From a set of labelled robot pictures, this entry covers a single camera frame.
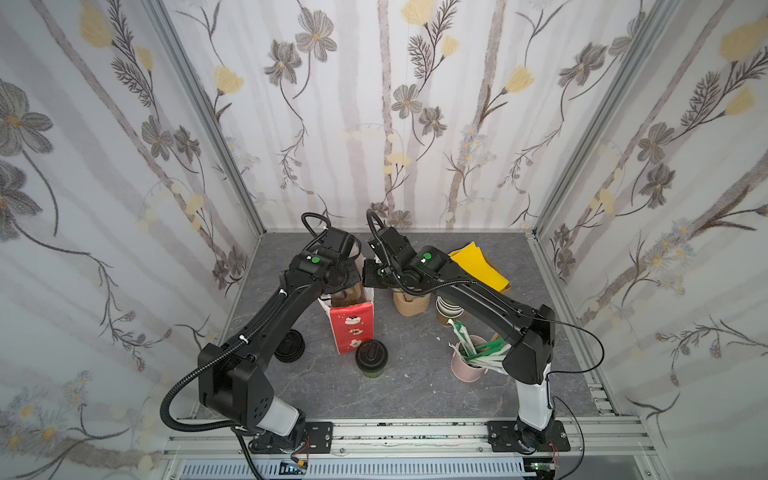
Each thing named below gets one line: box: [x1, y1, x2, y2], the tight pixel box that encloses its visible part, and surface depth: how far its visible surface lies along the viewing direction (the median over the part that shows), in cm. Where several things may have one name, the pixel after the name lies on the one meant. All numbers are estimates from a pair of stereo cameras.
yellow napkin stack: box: [448, 241, 510, 293], surface depth 108 cm
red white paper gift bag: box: [317, 286, 375, 355], surface depth 76 cm
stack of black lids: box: [274, 329, 305, 363], surface depth 87 cm
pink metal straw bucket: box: [451, 335, 489, 383], surface depth 81 cm
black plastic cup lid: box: [355, 339, 389, 372], surface depth 78 cm
